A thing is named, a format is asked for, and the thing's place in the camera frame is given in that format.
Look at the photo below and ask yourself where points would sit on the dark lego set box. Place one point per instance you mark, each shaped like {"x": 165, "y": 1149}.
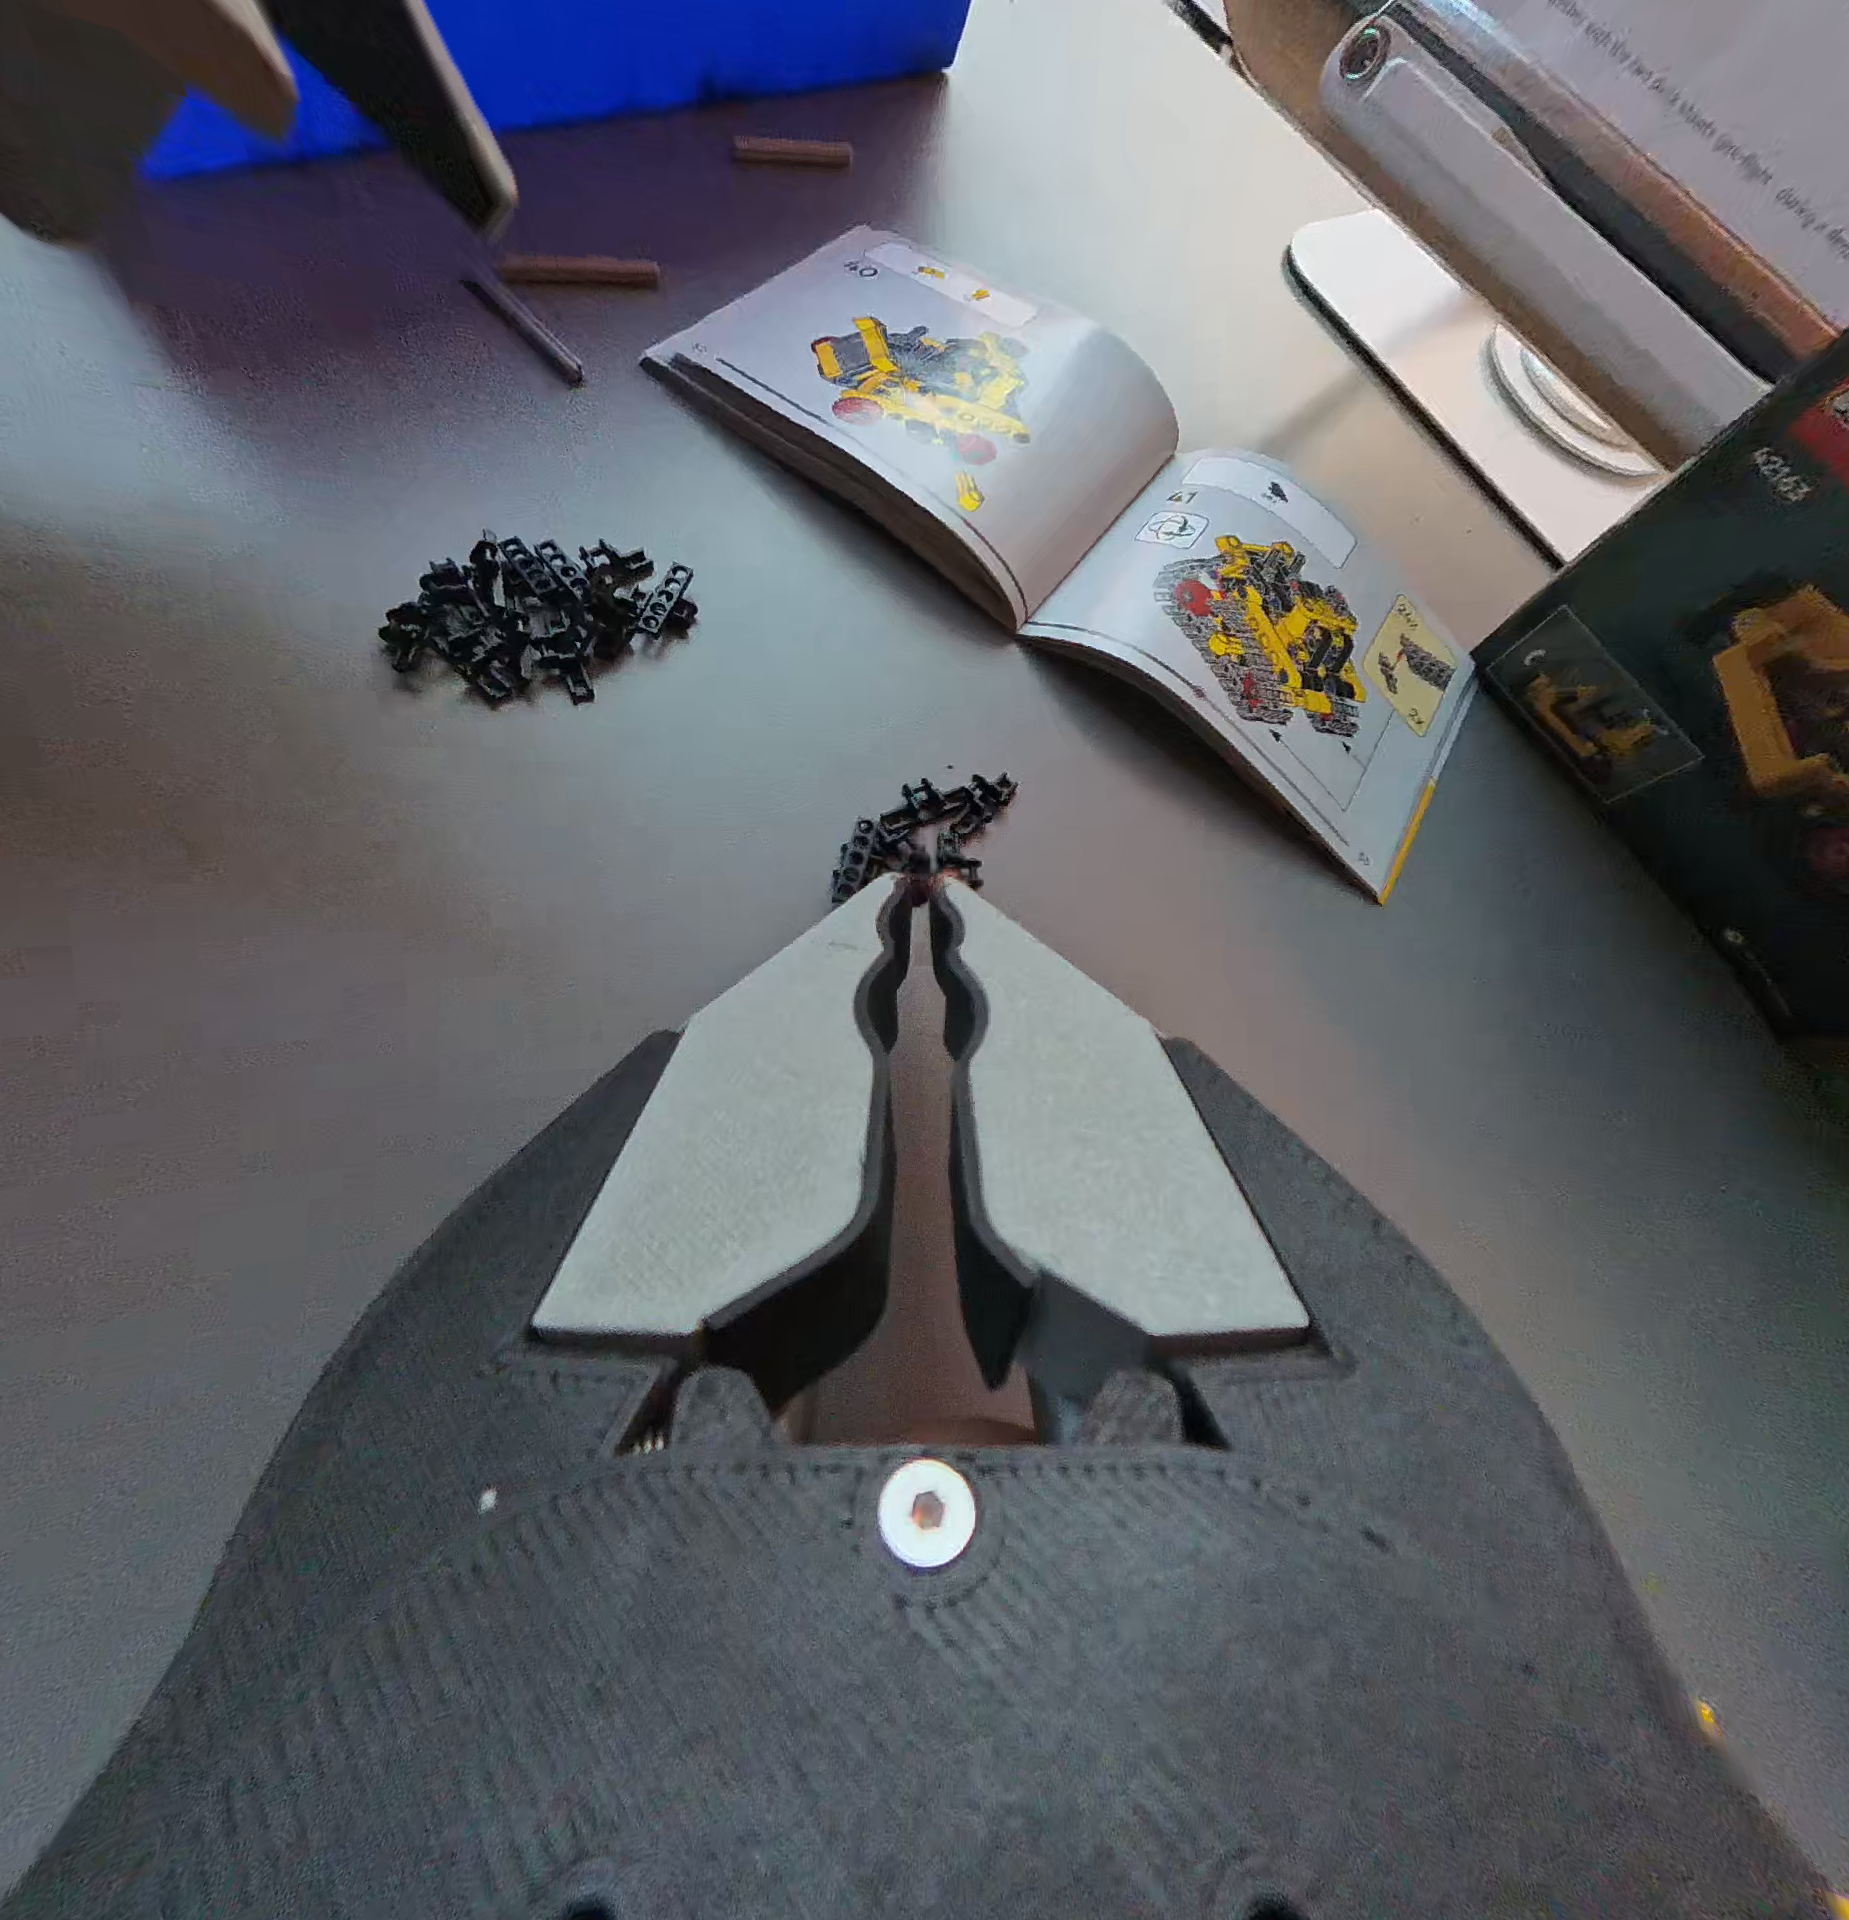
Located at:
{"x": 1733, "y": 720}

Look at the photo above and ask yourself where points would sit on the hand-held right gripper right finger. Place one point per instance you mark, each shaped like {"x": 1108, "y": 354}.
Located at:
{"x": 1119, "y": 1185}

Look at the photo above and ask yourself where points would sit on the pile of black track links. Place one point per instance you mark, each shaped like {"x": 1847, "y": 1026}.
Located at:
{"x": 534, "y": 614}

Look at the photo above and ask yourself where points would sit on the computer monitor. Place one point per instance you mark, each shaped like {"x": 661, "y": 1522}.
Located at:
{"x": 1689, "y": 135}

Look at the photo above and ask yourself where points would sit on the black lego axle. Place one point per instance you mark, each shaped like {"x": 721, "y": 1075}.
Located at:
{"x": 522, "y": 326}

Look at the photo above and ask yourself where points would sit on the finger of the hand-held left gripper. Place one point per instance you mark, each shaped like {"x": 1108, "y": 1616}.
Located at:
{"x": 188, "y": 60}
{"x": 414, "y": 105}

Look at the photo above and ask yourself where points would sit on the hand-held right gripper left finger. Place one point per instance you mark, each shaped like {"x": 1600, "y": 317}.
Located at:
{"x": 728, "y": 1170}

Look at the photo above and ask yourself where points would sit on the brown lego axle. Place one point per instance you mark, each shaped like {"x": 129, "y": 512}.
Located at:
{"x": 789, "y": 150}
{"x": 578, "y": 273}

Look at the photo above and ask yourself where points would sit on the blue plastic bin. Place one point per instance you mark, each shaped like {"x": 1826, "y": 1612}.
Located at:
{"x": 685, "y": 45}

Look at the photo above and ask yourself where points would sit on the open lego instruction booklet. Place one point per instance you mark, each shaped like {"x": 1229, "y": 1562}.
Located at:
{"x": 1075, "y": 405}

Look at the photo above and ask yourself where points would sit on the silver monitor stand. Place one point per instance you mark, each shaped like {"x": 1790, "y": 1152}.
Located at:
{"x": 1463, "y": 345}

